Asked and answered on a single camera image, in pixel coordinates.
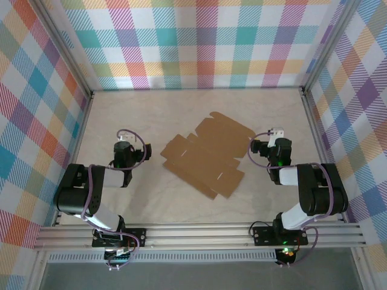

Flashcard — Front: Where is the brown cardboard box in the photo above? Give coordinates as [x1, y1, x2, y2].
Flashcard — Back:
[159, 111, 257, 200]

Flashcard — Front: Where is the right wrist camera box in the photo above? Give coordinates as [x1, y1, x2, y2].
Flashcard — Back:
[270, 127, 285, 148]

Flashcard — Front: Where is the aluminium side rail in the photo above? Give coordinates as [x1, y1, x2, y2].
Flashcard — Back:
[51, 92, 95, 227]
[301, 89, 348, 223]

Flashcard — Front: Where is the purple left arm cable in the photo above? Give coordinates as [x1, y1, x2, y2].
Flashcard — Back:
[80, 129, 152, 271]

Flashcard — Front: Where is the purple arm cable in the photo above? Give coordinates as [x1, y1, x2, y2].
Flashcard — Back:
[80, 129, 152, 271]
[248, 129, 337, 268]

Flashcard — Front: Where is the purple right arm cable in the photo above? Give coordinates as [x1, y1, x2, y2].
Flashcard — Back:
[248, 129, 337, 268]

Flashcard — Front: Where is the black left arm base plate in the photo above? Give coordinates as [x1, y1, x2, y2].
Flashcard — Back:
[92, 228, 148, 248]

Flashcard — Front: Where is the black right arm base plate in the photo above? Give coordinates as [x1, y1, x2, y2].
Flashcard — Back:
[253, 225, 308, 246]

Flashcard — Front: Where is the long aluminium mounting rail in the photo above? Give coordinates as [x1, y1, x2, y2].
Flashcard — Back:
[33, 223, 368, 250]

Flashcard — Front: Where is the grey slotted cable duct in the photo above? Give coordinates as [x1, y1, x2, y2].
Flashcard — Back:
[48, 253, 278, 263]

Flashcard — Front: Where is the aluminium corner post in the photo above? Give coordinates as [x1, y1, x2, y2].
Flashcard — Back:
[301, 0, 363, 94]
[31, 0, 94, 99]

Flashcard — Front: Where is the aluminium frame leg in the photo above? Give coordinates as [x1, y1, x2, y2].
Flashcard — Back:
[28, 250, 51, 290]
[350, 247, 374, 290]

